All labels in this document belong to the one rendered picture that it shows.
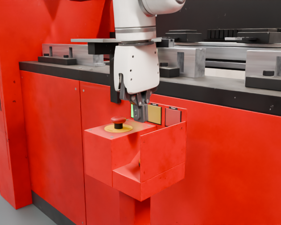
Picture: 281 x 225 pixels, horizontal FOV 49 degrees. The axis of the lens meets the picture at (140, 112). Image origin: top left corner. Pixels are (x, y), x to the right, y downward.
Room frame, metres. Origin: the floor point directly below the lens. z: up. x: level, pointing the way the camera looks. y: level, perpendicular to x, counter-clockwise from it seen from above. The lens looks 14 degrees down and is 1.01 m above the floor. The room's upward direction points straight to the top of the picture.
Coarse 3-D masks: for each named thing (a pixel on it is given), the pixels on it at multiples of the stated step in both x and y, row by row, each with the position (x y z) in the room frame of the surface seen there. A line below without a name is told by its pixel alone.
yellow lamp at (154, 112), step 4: (148, 104) 0.79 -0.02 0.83; (148, 108) 0.79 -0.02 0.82; (152, 108) 0.78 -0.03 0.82; (156, 108) 0.77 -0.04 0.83; (160, 108) 0.76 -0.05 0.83; (148, 112) 0.79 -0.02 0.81; (152, 112) 0.78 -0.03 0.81; (156, 112) 0.77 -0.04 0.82; (160, 112) 0.76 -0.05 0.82; (148, 116) 0.79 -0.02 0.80; (152, 116) 0.78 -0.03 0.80; (156, 116) 0.77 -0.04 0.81; (160, 116) 0.76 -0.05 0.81; (152, 120) 0.78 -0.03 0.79; (156, 120) 0.77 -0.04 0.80; (160, 120) 0.76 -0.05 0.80
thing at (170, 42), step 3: (162, 39) 1.13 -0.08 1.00; (165, 39) 1.11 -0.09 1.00; (168, 39) 1.11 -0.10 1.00; (171, 39) 1.12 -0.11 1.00; (156, 42) 1.15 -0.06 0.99; (159, 42) 1.14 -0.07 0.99; (162, 42) 1.12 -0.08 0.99; (165, 42) 1.11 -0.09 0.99; (168, 42) 1.11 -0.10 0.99; (171, 42) 1.11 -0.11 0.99; (156, 45) 1.15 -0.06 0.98; (159, 45) 1.14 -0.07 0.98; (162, 45) 1.12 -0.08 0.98; (165, 45) 1.11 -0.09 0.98; (168, 45) 1.11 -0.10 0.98; (171, 45) 1.11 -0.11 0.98
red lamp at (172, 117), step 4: (168, 108) 0.74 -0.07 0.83; (168, 112) 0.74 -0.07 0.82; (172, 112) 0.73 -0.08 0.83; (176, 112) 0.72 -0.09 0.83; (180, 112) 0.71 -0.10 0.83; (168, 116) 0.74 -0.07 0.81; (172, 116) 0.73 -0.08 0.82; (176, 116) 0.72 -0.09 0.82; (168, 120) 0.74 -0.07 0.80; (172, 120) 0.73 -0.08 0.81; (176, 120) 0.72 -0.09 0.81; (168, 124) 0.74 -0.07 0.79; (172, 124) 0.73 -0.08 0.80
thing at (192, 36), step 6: (174, 30) 1.36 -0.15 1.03; (180, 30) 1.33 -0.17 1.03; (186, 30) 1.32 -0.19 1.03; (192, 30) 1.34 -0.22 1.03; (168, 36) 1.37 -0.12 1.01; (174, 36) 1.34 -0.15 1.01; (180, 36) 1.32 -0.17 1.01; (186, 36) 1.30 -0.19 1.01; (192, 36) 1.32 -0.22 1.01; (198, 36) 1.35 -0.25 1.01
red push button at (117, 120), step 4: (116, 116) 0.76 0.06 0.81; (120, 116) 0.76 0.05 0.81; (112, 120) 0.73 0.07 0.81; (116, 120) 0.73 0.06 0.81; (120, 120) 0.73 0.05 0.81; (124, 120) 0.74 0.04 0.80; (116, 124) 0.74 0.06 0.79; (120, 124) 0.74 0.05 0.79; (116, 128) 0.74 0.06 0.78; (120, 128) 0.74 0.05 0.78
